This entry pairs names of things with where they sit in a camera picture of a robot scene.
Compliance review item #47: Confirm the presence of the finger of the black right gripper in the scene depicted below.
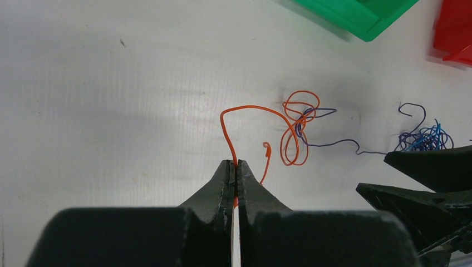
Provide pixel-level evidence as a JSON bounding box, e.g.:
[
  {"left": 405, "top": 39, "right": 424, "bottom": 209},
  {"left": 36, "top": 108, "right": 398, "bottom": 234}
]
[
  {"left": 356, "top": 183, "right": 471, "bottom": 266},
  {"left": 384, "top": 146, "right": 471, "bottom": 193}
]

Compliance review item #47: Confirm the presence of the red plastic bin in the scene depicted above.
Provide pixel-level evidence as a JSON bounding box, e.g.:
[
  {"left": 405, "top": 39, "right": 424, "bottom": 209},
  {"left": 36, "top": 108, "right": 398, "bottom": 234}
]
[{"left": 432, "top": 0, "right": 471, "bottom": 67}]

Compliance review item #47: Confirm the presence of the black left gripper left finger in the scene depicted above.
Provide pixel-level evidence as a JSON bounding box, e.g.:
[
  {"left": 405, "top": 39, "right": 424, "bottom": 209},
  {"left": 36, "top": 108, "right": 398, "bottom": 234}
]
[{"left": 27, "top": 160, "right": 235, "bottom": 266}]

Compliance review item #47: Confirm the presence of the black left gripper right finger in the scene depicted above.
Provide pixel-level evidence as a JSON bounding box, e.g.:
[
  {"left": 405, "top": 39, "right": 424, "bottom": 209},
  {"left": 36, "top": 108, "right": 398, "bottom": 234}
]
[{"left": 235, "top": 160, "right": 421, "bottom": 266}]

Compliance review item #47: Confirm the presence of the green plastic bin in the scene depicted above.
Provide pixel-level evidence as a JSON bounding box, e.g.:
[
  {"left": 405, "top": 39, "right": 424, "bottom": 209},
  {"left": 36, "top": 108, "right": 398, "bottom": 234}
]
[{"left": 295, "top": 0, "right": 417, "bottom": 42}]

